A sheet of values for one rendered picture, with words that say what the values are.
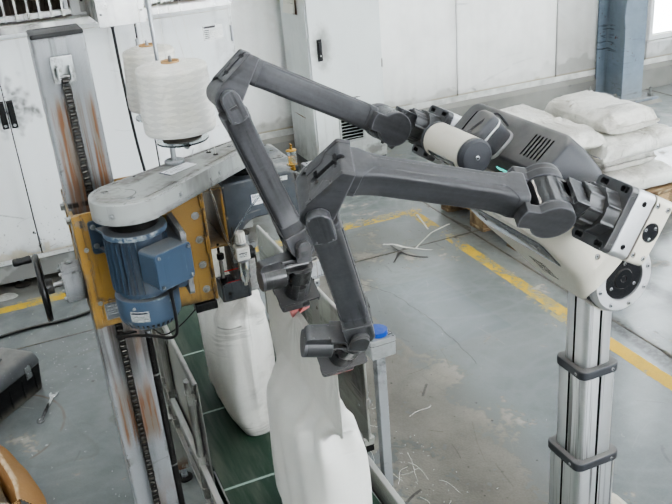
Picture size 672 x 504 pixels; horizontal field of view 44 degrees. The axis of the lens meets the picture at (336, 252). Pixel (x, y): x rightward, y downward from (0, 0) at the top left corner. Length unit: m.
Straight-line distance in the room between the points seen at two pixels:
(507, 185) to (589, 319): 0.68
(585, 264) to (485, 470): 1.65
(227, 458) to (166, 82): 1.33
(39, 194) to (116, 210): 3.05
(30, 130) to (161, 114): 2.99
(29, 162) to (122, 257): 2.94
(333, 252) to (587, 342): 0.80
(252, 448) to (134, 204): 1.14
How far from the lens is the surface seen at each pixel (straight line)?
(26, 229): 4.98
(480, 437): 3.35
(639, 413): 3.55
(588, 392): 2.05
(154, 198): 1.89
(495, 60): 7.32
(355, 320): 1.54
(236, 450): 2.76
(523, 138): 1.65
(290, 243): 1.85
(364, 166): 1.24
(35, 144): 4.85
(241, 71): 1.71
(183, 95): 1.86
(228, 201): 2.16
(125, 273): 1.98
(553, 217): 1.37
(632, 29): 7.68
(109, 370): 2.34
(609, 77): 8.01
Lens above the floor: 2.03
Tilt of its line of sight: 24 degrees down
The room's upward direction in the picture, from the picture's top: 5 degrees counter-clockwise
